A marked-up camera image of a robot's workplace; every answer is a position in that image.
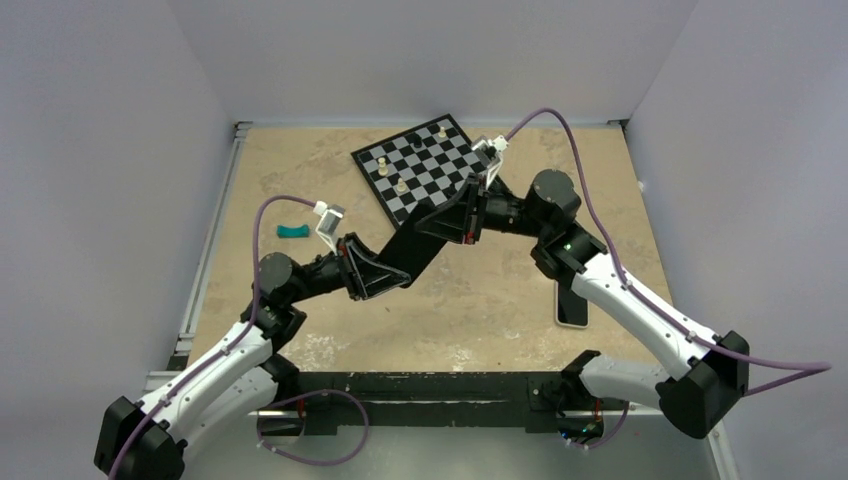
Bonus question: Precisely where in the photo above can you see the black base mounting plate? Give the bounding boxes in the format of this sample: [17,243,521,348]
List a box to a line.
[233,370,627,439]

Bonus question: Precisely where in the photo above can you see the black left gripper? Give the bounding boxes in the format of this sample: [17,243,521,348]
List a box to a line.
[285,230,409,304]

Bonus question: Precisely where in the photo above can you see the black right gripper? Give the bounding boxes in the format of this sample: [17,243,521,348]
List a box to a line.
[415,173,549,245]

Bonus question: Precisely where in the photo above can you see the phone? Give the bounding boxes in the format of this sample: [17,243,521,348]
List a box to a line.
[554,283,589,329]

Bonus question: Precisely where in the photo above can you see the black chess piece back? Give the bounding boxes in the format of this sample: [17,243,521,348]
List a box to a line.
[408,133,423,148]

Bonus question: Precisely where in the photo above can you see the black white chessboard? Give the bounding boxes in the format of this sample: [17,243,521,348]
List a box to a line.
[351,114,485,228]

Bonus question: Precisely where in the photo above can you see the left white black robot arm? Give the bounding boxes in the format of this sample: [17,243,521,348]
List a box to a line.
[93,234,431,479]

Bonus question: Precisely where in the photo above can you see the black phone case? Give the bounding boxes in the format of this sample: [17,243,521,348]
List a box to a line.
[378,200,447,289]

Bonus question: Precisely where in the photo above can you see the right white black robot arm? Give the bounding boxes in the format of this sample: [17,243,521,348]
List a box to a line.
[412,169,750,439]

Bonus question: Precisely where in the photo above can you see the teal arch block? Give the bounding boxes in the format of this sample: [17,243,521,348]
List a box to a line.
[276,224,310,239]

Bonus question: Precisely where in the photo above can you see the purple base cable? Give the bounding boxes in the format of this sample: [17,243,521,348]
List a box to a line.
[254,389,370,466]

